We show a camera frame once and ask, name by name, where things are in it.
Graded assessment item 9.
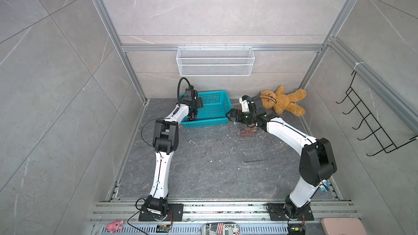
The black wire hook rack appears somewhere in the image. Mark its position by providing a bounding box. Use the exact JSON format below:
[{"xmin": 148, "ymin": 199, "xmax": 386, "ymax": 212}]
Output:
[{"xmin": 335, "ymin": 71, "xmax": 418, "ymax": 157}]

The brown teddy bear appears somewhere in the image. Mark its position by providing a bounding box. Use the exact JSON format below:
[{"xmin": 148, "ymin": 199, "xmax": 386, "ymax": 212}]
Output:
[{"xmin": 260, "ymin": 86, "xmax": 307, "ymax": 117}]

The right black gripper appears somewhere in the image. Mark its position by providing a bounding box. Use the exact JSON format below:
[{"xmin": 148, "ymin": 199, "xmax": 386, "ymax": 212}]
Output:
[{"xmin": 226, "ymin": 109, "xmax": 256, "ymax": 125}]

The clear clamshell container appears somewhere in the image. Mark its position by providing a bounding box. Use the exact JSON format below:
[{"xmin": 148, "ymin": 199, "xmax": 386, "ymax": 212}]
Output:
[
  {"xmin": 238, "ymin": 125, "xmax": 259, "ymax": 138},
  {"xmin": 239, "ymin": 138, "xmax": 267, "ymax": 163}
]

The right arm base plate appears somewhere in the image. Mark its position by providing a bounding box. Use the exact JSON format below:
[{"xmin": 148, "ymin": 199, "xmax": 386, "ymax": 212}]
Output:
[{"xmin": 266, "ymin": 202, "xmax": 314, "ymax": 221}]

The white wire mesh shelf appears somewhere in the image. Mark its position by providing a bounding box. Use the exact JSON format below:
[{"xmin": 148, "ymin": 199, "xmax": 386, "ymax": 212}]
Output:
[{"xmin": 176, "ymin": 46, "xmax": 255, "ymax": 76}]

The dark purple grape bunch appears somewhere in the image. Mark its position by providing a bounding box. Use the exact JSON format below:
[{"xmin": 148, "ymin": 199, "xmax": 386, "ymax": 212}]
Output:
[{"xmin": 187, "ymin": 109, "xmax": 198, "ymax": 121}]

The blue owl toy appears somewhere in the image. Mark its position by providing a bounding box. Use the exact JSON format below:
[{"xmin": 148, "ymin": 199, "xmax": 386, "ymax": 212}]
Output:
[{"xmin": 319, "ymin": 181, "xmax": 329, "ymax": 191}]

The flag pattern object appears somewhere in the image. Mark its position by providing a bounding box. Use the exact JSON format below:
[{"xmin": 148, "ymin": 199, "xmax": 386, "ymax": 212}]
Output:
[{"xmin": 201, "ymin": 222, "xmax": 241, "ymax": 235}]

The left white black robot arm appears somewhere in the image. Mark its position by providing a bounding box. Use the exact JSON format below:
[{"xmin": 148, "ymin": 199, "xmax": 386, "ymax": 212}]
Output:
[{"xmin": 142, "ymin": 87, "xmax": 202, "ymax": 220}]

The pink plush toy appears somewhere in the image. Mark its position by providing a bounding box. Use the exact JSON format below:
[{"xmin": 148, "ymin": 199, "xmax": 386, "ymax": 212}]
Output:
[{"xmin": 106, "ymin": 220, "xmax": 124, "ymax": 233}]

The teal plastic basket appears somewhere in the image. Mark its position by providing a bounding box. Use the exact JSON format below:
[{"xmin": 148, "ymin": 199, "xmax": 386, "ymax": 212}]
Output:
[{"xmin": 181, "ymin": 90, "xmax": 232, "ymax": 128}]

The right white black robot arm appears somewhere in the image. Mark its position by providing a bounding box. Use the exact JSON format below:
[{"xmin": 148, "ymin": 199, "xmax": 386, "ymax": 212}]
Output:
[{"xmin": 225, "ymin": 95, "xmax": 337, "ymax": 220}]

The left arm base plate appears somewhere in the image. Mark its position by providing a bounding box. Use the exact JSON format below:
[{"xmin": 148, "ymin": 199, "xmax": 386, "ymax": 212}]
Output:
[{"xmin": 138, "ymin": 203, "xmax": 184, "ymax": 222}]

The pink pad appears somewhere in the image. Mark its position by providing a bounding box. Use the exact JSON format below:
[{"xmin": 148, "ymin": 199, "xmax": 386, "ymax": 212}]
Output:
[{"xmin": 321, "ymin": 218, "xmax": 367, "ymax": 235}]

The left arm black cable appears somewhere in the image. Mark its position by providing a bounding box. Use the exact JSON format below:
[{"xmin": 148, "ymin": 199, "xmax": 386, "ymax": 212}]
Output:
[{"xmin": 126, "ymin": 77, "xmax": 194, "ymax": 235}]

